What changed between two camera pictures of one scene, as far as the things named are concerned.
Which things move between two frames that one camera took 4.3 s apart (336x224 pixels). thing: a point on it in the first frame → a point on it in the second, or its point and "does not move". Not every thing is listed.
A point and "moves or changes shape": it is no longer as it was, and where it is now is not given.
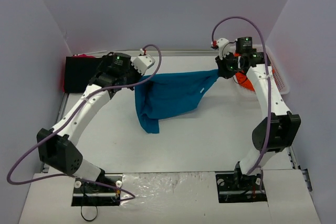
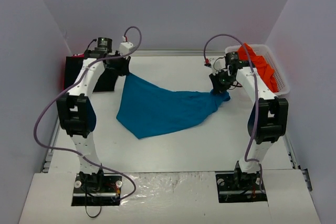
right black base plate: (236, 188) does not move
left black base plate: (104, 191) does not move
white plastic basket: (279, 75) does not move
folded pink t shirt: (83, 56) does not move
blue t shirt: (165, 96) moves or changes shape
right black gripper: (223, 67) → (218, 85)
